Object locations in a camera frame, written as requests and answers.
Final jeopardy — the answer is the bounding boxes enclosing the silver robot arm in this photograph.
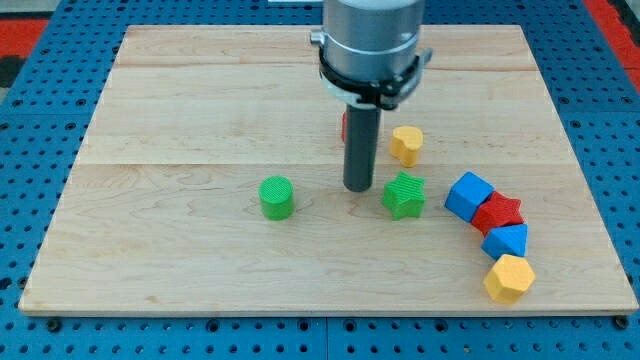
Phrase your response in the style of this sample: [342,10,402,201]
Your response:
[310,0,432,110]

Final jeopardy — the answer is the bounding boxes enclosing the green star block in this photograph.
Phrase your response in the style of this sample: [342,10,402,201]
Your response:
[382,171,425,221]

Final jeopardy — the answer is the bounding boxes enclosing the red star block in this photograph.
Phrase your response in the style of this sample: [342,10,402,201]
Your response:
[471,191,524,236]

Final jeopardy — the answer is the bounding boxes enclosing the green cylinder block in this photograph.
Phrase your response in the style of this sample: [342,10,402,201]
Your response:
[258,176,295,220]

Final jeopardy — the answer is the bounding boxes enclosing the red block behind rod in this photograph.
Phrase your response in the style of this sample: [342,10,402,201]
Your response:
[340,111,348,143]

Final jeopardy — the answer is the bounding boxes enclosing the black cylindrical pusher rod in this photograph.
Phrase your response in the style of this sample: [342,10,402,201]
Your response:
[343,105,380,192]

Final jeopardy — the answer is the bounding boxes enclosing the yellow heart block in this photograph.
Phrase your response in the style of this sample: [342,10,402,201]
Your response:
[390,126,424,168]

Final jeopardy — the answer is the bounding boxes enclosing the wooden board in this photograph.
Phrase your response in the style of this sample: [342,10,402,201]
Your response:
[19,25,638,317]

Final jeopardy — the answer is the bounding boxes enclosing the blue cube block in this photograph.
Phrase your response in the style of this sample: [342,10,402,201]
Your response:
[445,171,495,222]

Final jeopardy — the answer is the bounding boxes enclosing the blue triangle block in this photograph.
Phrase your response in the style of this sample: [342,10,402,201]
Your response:
[481,224,529,260]

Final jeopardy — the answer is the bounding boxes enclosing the yellow hexagon block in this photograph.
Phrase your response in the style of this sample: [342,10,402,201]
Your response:
[483,254,536,305]

